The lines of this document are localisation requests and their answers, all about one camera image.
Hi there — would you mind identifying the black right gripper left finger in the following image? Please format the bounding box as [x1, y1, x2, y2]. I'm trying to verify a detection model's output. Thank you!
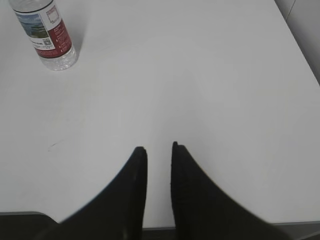
[36, 146, 148, 240]

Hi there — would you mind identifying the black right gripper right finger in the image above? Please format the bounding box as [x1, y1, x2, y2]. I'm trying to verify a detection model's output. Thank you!
[170, 142, 290, 240]

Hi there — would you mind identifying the clear plastic water bottle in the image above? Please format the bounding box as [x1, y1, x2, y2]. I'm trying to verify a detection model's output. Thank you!
[9, 0, 77, 71]

